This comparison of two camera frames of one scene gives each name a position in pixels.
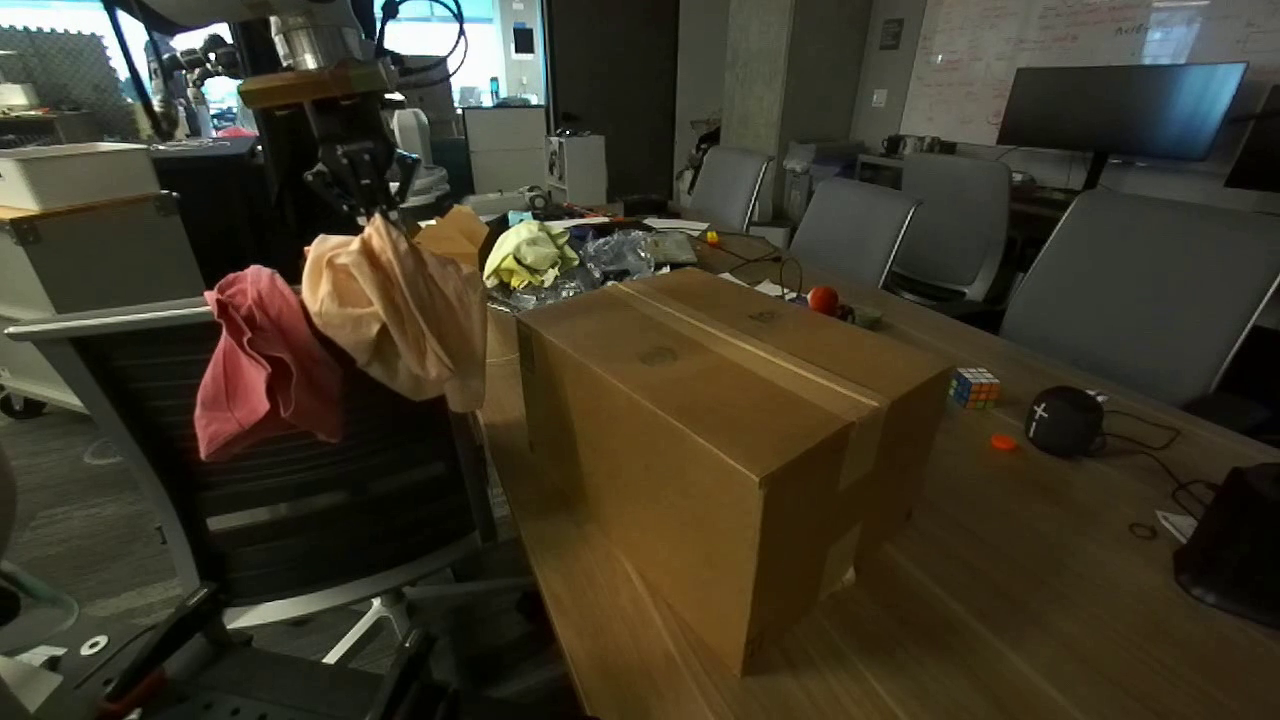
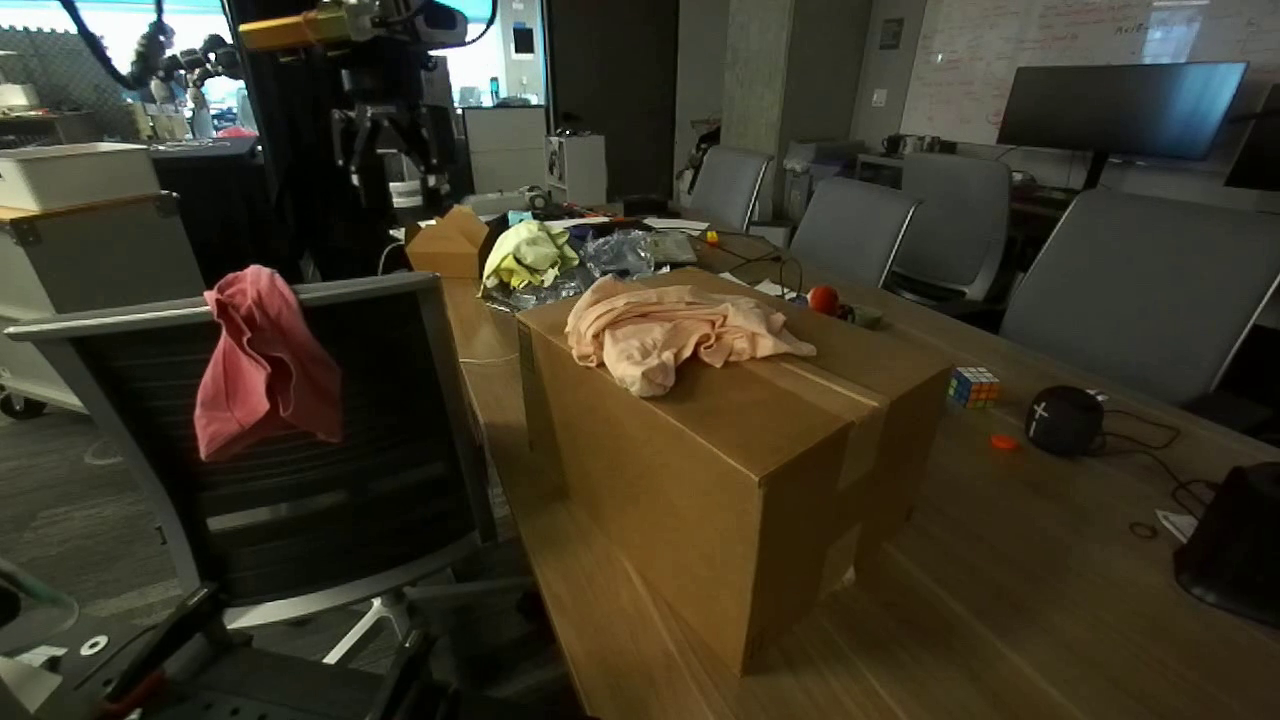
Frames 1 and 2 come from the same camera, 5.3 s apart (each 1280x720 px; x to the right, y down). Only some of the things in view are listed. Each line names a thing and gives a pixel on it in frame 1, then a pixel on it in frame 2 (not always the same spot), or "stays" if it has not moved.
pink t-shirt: [267, 345] stays
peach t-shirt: [412, 309] -> [647, 329]
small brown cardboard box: [459, 233] stays
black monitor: [1148, 109] stays
